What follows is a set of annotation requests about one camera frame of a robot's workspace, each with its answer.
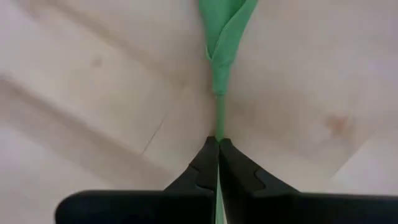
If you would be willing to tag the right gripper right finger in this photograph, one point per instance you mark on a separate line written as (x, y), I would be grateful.
(280, 208)

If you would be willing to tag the red artificial tulip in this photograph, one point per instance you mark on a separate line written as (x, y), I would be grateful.
(222, 40)

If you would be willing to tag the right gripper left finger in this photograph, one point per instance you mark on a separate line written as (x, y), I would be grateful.
(174, 205)

